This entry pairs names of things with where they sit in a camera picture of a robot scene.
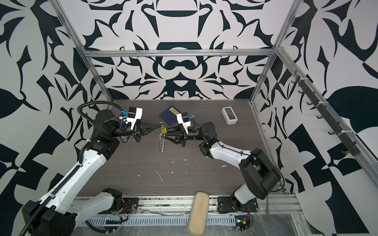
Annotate blue book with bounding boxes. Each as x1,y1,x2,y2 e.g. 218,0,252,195
159,106,184,126

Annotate small circuit board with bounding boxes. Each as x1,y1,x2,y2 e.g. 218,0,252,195
235,214,254,231

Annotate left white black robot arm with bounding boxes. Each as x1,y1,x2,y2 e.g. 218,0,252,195
20,107,160,236

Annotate beige pencil case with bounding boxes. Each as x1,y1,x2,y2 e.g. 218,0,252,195
187,192,210,236

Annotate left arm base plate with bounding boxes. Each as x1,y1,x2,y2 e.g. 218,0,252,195
94,196,139,214

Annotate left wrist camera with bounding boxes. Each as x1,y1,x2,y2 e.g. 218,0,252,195
119,107,143,130

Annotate wall hook rack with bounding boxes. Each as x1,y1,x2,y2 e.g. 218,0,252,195
293,70,361,156

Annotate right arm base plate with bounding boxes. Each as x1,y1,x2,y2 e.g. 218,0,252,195
217,197,258,214

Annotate white digital clock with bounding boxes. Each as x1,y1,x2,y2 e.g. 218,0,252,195
221,106,238,125

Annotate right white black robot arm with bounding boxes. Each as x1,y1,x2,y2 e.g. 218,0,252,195
161,122,281,205

